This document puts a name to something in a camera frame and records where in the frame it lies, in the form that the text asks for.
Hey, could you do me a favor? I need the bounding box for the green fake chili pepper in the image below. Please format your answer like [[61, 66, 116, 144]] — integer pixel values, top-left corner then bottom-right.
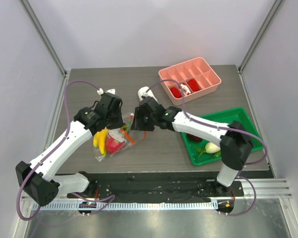
[[213, 151, 222, 158]]

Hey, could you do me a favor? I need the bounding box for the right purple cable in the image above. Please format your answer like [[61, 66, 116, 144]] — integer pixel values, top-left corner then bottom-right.
[[143, 78, 268, 217]]

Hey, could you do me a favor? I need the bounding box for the green plastic tray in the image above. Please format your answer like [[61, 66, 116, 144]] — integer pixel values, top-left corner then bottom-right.
[[181, 107, 260, 166]]

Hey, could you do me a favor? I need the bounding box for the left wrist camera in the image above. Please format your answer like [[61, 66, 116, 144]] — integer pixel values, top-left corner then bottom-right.
[[97, 88, 116, 96]]

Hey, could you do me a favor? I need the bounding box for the red fake food piece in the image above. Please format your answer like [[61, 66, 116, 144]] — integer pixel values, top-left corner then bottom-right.
[[187, 78, 200, 92]]

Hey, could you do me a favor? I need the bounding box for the yellow fake banana bunch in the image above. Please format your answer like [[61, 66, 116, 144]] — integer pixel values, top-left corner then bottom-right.
[[93, 128, 108, 156]]

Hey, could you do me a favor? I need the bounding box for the dark red fake food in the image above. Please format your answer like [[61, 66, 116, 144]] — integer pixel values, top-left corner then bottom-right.
[[187, 133, 203, 143]]

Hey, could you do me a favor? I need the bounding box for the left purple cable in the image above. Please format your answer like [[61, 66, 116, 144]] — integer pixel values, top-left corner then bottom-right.
[[15, 79, 116, 221]]

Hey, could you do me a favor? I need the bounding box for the pink compartment tray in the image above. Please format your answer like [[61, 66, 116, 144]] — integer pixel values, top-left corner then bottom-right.
[[158, 57, 222, 106]]

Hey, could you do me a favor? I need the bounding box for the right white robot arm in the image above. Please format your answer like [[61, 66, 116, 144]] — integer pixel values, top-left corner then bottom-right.
[[131, 96, 254, 196]]

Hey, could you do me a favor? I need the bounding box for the white fake radish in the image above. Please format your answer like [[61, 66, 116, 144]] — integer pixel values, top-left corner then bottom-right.
[[196, 142, 221, 158]]

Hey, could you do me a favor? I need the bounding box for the purple cable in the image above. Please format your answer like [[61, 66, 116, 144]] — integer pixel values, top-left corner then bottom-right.
[[143, 78, 268, 217], [15, 79, 116, 221]]

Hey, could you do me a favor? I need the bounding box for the clear orange zip top bag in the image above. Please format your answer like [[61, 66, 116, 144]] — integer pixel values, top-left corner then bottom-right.
[[93, 113, 147, 162]]

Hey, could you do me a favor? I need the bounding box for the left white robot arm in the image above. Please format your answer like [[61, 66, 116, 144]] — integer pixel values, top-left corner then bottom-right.
[[15, 89, 123, 207]]

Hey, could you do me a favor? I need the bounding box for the red white fake food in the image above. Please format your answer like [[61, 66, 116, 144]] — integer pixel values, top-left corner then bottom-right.
[[180, 84, 191, 96]]

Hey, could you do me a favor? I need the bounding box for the rolled white towel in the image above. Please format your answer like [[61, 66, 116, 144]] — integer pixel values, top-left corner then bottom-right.
[[138, 86, 159, 105]]

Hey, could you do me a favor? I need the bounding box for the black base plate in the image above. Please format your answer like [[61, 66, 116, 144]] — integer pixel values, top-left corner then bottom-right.
[[64, 172, 244, 199]]

